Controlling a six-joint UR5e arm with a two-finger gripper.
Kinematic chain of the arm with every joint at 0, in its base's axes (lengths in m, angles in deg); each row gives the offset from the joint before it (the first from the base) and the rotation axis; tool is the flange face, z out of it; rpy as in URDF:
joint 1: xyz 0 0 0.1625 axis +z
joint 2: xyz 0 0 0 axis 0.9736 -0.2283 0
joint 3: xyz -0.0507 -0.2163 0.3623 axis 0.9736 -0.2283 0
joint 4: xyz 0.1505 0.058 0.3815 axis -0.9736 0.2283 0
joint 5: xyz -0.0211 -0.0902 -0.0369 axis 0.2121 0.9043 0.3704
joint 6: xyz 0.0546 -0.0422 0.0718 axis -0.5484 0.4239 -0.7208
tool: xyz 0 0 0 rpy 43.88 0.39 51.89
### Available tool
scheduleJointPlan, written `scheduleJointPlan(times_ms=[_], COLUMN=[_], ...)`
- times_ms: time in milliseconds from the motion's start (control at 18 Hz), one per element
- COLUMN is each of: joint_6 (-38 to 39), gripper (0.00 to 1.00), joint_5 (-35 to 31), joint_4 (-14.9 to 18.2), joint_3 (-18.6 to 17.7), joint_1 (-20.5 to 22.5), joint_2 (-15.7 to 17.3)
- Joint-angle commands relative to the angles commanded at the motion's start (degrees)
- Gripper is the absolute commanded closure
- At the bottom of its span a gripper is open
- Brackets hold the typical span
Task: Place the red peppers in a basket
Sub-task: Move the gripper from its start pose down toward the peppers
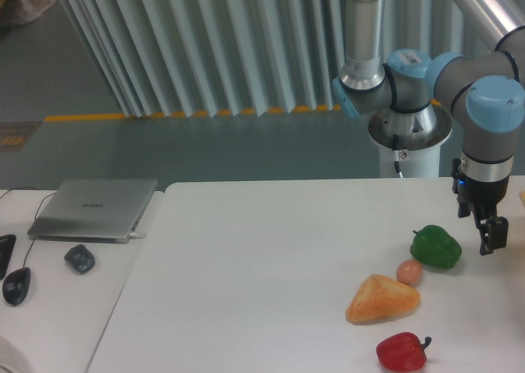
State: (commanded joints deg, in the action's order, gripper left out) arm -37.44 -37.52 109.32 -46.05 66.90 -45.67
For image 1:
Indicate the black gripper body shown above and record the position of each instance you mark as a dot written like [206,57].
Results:
[481,196]

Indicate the red bell pepper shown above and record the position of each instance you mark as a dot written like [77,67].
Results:
[403,352]

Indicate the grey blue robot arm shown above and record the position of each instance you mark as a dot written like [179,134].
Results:
[414,99]

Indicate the green bell pepper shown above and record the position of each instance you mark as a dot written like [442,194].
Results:
[433,246]

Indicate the brown egg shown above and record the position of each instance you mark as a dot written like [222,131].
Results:
[409,272]

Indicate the triangular bread loaf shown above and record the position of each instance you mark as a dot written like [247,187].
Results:
[378,298]

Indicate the grey folding partition screen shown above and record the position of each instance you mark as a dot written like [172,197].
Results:
[256,55]

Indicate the silver closed laptop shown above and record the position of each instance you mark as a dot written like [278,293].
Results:
[94,210]

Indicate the dark grey 3D mouse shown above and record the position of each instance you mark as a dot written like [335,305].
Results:
[80,259]

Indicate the black computer mouse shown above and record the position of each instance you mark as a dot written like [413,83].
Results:
[16,286]

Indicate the black keyboard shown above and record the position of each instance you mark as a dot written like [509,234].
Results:
[7,244]

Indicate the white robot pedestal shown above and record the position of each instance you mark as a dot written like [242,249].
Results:
[410,160]

